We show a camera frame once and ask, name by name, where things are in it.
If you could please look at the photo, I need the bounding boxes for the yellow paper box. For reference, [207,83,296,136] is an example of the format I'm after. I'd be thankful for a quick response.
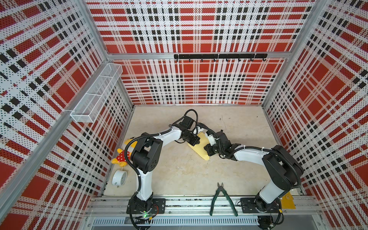
[188,132,210,161]

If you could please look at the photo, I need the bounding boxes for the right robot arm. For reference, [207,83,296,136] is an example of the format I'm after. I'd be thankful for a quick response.
[194,123,304,213]

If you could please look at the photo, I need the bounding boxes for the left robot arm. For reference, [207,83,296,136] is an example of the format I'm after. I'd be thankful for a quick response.
[124,109,200,214]

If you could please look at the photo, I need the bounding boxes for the yellow plush toy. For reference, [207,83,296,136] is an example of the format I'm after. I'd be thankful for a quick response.
[111,139,137,168]

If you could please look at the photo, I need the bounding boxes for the white alarm clock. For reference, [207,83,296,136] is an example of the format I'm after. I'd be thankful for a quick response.
[112,170,127,186]

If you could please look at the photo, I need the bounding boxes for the yellow card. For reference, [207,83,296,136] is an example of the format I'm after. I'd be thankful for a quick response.
[280,192,296,209]

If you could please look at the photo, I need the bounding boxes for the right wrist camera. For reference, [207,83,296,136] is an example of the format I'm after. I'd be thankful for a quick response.
[207,134,216,146]

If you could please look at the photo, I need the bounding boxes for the green handled pliers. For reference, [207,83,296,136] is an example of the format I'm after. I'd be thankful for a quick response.
[209,182,239,217]

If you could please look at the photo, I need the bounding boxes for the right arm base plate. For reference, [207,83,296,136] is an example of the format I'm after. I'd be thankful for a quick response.
[240,197,282,214]

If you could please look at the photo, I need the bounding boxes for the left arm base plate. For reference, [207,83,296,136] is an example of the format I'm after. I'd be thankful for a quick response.
[126,198,166,214]

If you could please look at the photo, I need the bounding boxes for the black hook rail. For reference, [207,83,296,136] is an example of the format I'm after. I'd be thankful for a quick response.
[173,53,268,60]

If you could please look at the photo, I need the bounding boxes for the white wire mesh basket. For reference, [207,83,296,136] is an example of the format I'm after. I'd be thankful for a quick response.
[71,63,122,123]

